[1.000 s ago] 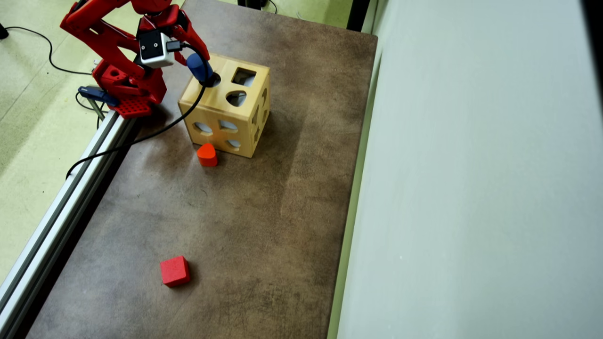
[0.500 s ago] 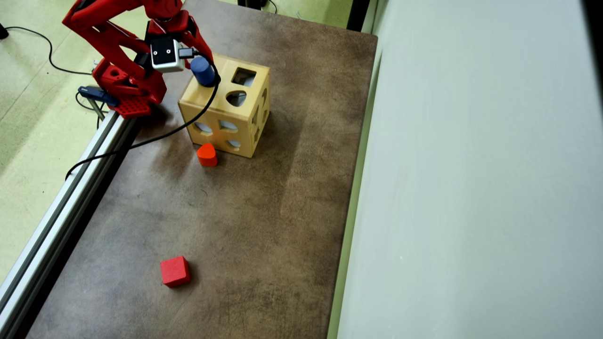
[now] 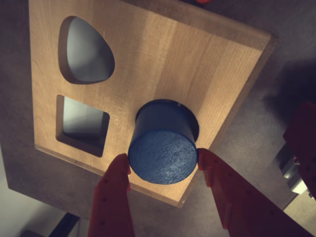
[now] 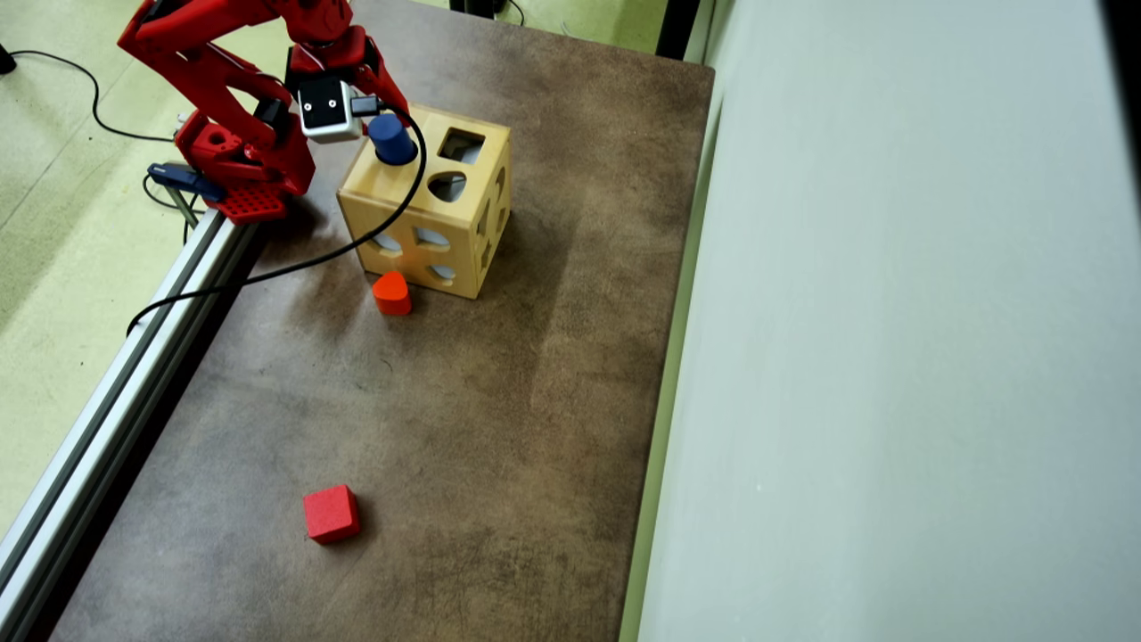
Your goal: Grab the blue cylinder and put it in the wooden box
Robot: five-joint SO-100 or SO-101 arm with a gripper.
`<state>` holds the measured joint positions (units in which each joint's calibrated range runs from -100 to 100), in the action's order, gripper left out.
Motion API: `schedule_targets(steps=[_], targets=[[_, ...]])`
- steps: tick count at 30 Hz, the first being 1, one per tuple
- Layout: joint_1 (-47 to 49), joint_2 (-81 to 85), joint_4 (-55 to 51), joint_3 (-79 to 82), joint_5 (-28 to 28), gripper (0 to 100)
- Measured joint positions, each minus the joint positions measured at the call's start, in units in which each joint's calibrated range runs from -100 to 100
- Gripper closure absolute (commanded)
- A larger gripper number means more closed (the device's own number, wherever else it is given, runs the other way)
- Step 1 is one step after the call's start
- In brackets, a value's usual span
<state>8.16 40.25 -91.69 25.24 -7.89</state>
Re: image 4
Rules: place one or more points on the small black floor object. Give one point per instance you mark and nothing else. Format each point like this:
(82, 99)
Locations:
(6, 59)

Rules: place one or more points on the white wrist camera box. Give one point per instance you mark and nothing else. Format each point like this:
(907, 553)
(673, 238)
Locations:
(325, 107)

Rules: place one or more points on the orange half-round block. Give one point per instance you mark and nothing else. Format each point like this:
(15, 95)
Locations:
(392, 296)

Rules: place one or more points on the red robot arm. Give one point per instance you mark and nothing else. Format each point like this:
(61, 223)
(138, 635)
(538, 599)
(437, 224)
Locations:
(205, 76)

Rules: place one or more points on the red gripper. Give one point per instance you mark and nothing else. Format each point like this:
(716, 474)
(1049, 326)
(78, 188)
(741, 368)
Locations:
(385, 82)

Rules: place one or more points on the wooden shape sorter box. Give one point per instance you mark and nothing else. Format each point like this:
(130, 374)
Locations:
(446, 223)

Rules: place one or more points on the blue cylinder block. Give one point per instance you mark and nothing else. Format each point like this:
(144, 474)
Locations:
(392, 143)

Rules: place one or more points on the red cube block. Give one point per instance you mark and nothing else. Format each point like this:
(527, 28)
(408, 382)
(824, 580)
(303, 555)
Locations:
(332, 515)

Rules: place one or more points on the black stand base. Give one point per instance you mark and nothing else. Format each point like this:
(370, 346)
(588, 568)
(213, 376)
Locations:
(477, 7)

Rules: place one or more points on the dark vertical post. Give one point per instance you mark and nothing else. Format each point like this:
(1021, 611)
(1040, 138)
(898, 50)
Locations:
(677, 27)

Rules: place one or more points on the aluminium profile rail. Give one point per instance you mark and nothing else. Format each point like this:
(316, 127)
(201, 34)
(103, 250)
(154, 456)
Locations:
(134, 374)

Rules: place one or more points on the blue clamp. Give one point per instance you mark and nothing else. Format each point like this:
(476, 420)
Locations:
(183, 178)

